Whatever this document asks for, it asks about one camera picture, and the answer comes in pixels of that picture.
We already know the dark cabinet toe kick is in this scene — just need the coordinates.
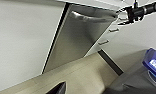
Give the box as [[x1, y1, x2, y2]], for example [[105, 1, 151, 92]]
[[96, 49, 124, 76]]

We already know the white two-door base cabinet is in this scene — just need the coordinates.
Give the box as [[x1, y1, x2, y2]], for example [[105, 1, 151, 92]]
[[0, 0, 66, 94]]

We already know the steel dishwasher handle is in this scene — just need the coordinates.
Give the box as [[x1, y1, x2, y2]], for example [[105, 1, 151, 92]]
[[68, 10, 117, 24]]

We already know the metal drawer handle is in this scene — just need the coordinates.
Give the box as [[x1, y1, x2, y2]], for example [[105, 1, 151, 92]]
[[97, 39, 110, 46], [108, 27, 121, 34]]

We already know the stainless steel dishwasher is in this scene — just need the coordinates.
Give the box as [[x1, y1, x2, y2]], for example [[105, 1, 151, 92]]
[[41, 2, 118, 74]]

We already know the grey bin blue lid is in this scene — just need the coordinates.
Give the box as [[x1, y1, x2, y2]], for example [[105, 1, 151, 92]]
[[137, 47, 156, 94]]

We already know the white drawer unit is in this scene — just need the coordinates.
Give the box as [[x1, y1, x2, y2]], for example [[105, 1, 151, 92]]
[[83, 13, 156, 59]]

